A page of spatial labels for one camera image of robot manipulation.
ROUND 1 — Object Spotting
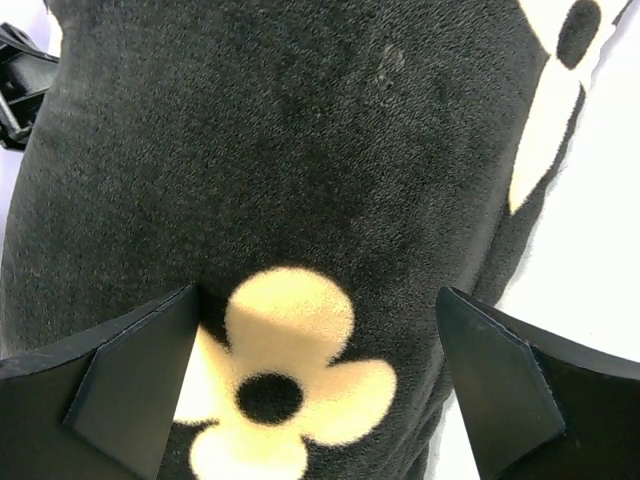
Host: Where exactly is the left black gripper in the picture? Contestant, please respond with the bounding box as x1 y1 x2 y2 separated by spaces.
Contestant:
0 23 59 148

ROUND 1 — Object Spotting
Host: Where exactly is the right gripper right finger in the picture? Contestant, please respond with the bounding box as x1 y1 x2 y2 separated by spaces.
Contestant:
436 288 639 479

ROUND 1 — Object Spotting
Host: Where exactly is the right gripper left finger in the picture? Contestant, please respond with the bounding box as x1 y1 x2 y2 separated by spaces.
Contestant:
1 286 199 479

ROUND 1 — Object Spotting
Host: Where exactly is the black pillowcase with beige flowers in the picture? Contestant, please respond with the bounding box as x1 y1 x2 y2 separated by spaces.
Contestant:
1 1 627 479

